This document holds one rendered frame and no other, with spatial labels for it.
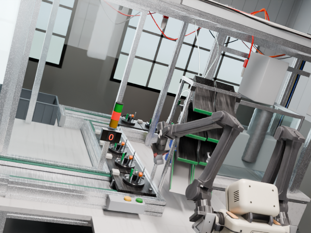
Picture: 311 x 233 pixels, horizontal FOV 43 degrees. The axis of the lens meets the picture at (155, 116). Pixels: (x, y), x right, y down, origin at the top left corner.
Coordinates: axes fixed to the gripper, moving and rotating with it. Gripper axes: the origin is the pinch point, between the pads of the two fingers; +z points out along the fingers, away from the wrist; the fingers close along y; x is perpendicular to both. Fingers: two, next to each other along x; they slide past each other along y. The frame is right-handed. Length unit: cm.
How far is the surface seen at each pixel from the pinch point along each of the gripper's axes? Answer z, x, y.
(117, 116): -10.7, -25.4, 19.3
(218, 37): 16, -116, -98
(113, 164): 28.6, -16.7, 21.5
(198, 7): -38, -89, -53
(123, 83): -24.3, -38.7, 12.9
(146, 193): 13.4, 15.8, 10.8
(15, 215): 1, 18, 84
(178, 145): 1.6, -5.0, -15.4
